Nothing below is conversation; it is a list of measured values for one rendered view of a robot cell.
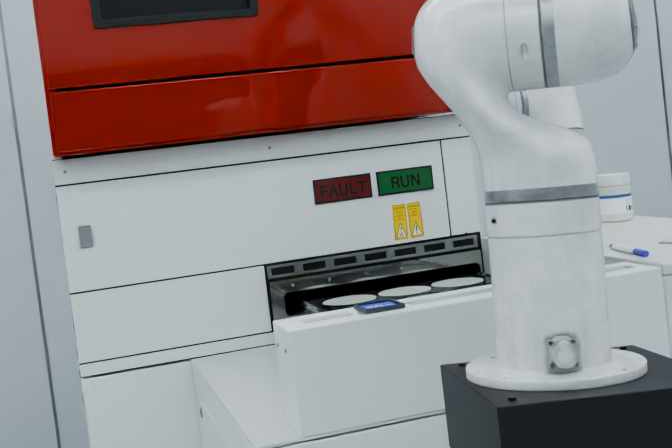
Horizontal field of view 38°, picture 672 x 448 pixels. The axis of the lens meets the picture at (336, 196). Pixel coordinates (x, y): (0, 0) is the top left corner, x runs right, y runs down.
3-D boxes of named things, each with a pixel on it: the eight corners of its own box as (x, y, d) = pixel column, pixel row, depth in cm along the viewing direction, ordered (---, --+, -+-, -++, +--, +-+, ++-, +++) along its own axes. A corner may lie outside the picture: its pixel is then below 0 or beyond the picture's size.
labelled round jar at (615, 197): (591, 222, 203) (586, 176, 203) (621, 217, 205) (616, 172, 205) (610, 223, 196) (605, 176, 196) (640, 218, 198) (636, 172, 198)
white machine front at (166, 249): (80, 375, 181) (51, 160, 179) (484, 305, 203) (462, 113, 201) (81, 378, 178) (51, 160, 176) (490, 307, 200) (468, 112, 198)
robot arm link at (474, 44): (599, 196, 98) (580, -42, 98) (416, 210, 102) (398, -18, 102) (598, 194, 109) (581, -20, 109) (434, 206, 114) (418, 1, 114)
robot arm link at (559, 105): (530, 134, 139) (592, 125, 140) (512, 46, 141) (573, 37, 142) (514, 147, 147) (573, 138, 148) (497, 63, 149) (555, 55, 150)
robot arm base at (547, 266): (670, 383, 95) (655, 193, 95) (473, 397, 96) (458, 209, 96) (623, 350, 114) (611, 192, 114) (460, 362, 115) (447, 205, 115)
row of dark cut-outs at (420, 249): (267, 279, 188) (265, 266, 188) (476, 246, 200) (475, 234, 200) (268, 279, 188) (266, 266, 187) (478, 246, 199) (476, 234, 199)
